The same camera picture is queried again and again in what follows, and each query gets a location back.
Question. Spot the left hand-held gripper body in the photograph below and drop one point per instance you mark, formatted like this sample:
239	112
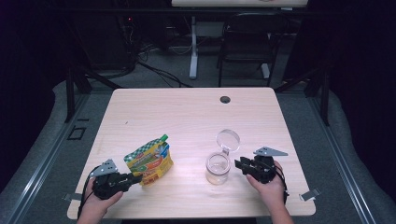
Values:
109	185

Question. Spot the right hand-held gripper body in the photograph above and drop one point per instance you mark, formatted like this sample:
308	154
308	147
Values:
263	169

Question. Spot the yellow spouted pouch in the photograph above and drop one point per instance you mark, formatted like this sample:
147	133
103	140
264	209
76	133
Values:
149	161

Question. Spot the clear glass jar with lid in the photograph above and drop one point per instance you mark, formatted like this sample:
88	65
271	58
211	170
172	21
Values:
218	168

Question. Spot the person's left hand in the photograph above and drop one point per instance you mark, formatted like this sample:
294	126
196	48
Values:
96	203

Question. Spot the person's right hand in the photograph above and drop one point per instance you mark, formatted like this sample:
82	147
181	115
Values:
272	193

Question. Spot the grey metal tab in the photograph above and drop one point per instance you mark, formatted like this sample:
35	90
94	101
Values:
309	194
74	197

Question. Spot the round table grommet hole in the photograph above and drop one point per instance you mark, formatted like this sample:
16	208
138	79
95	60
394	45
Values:
225	100

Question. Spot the black metal stand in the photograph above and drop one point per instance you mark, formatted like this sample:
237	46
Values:
70	93
324	99

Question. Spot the black chair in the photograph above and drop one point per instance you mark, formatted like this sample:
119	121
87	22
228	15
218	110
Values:
249	40

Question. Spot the white desk leg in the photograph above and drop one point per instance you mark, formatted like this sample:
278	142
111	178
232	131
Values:
193	53

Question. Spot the dark equipment cabinet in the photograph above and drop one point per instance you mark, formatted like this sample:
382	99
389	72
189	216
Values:
102	40

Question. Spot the light background desk top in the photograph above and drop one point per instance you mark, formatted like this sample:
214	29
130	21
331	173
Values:
236	3

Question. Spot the aluminium floor rail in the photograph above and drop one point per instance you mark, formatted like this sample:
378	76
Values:
342	161
46	161

